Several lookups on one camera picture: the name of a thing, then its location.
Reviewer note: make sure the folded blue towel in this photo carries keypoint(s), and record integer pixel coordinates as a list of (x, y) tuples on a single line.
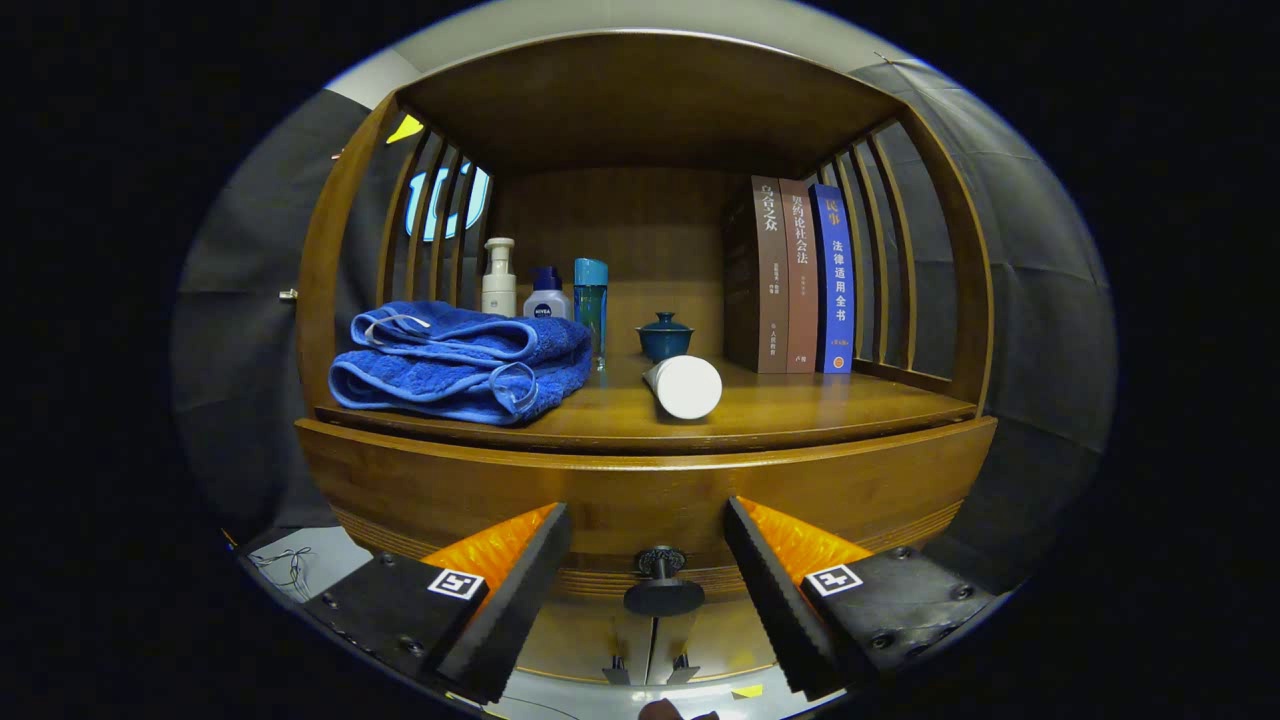
[(450, 370)]

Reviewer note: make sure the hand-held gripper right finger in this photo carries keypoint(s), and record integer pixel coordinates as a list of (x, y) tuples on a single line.
[(780, 600)]

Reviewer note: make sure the white green cleanser tube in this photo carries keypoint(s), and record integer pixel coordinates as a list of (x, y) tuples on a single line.
[(688, 388)]

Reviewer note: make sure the wooden cabinet door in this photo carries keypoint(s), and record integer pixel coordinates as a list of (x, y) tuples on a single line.
[(720, 635), (590, 640)]

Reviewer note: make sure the teal clear bottle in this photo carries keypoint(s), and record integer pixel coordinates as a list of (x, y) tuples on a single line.
[(590, 300)]

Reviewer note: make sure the wooden countertop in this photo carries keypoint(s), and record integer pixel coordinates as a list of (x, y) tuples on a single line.
[(800, 405)]

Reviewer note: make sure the yellow floor tape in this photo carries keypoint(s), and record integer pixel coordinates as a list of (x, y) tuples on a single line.
[(746, 690)]

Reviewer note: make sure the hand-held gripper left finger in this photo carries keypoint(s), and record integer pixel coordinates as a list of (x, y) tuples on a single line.
[(500, 610)]

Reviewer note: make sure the reddish brown book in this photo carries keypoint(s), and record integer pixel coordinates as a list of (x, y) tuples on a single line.
[(802, 290)]

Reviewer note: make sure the blue lidded tea cup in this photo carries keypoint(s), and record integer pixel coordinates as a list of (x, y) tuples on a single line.
[(664, 338)]

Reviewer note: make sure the wooden drawer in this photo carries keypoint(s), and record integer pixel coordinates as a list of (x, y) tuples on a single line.
[(450, 490)]

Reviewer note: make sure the blue book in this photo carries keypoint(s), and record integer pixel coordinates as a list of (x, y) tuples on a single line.
[(835, 290)]

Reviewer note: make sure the white lotion bottle blue cap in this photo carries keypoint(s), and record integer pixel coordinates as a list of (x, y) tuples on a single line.
[(546, 300)]

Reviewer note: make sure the white pump bottle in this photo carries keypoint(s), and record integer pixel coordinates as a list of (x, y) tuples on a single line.
[(499, 290)]

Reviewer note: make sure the wooden cabinet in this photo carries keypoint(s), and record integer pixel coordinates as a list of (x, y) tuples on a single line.
[(640, 100)]

